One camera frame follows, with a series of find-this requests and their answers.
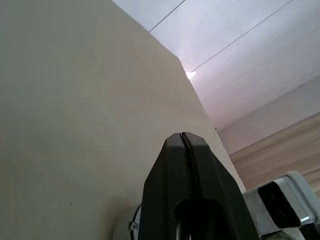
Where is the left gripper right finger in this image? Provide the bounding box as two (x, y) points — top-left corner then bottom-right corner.
(182, 131), (261, 240)

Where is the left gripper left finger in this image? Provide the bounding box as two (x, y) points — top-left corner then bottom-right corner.
(141, 132), (201, 240)

